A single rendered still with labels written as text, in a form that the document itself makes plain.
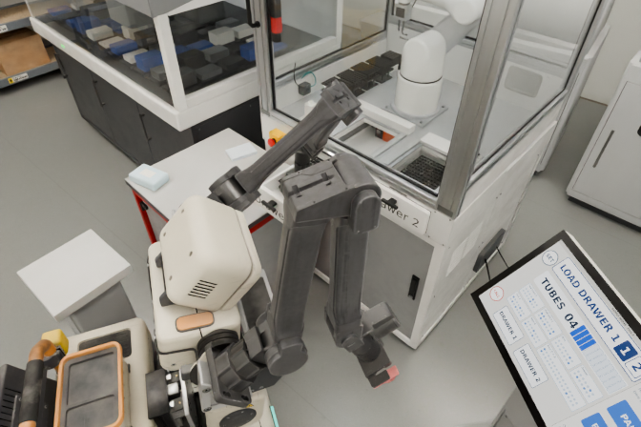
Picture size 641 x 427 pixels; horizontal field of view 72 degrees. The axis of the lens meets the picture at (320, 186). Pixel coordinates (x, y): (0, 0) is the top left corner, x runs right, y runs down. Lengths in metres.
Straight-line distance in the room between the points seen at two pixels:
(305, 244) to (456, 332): 1.86
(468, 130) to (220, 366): 0.93
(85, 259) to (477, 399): 1.76
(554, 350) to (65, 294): 1.49
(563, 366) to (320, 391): 1.26
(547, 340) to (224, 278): 0.78
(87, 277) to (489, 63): 1.47
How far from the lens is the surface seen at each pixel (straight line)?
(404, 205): 1.65
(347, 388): 2.22
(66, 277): 1.81
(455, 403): 2.27
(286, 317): 0.79
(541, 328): 1.25
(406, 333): 2.24
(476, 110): 1.34
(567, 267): 1.26
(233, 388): 0.91
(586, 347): 1.20
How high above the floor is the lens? 2.01
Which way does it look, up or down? 41 degrees down
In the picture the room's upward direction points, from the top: 1 degrees clockwise
